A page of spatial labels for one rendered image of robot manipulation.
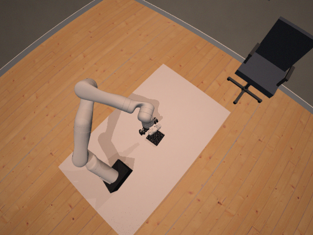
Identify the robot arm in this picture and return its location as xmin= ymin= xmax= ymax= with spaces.
xmin=72 ymin=78 xmax=161 ymax=184

